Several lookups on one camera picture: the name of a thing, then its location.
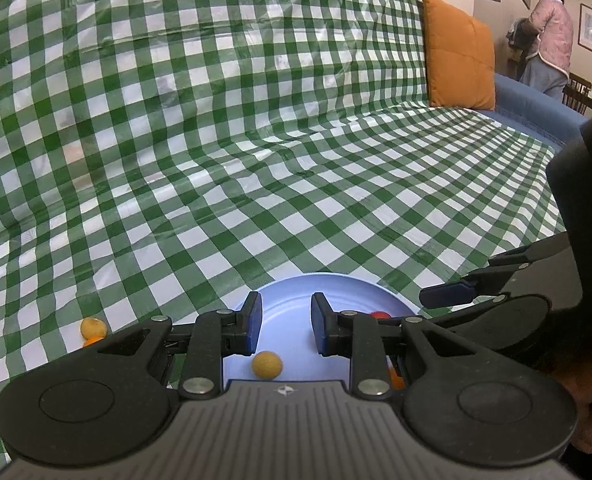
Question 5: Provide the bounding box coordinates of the plastic orange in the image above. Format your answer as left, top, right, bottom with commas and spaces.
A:
388, 366, 405, 390

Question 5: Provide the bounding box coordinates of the person's right hand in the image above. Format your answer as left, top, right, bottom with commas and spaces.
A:
552, 359, 592, 454

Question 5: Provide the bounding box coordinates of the light blue plate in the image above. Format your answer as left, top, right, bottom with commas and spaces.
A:
222, 272, 422, 392

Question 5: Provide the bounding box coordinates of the centre orange mandarin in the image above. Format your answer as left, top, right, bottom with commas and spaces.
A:
82, 336, 105, 348

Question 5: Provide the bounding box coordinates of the blue sofa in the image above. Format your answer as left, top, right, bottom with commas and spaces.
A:
482, 74, 587, 152

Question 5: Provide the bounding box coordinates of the dark wooden chair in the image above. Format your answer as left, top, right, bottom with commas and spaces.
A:
563, 73, 592, 115

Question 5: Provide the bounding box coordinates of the green white checkered cloth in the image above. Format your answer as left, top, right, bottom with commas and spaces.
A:
0, 0, 570, 478

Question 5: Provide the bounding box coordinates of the orange cushion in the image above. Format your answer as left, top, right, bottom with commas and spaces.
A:
423, 0, 496, 110

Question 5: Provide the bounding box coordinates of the person in pink jacket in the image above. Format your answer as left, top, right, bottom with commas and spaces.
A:
520, 0, 574, 102

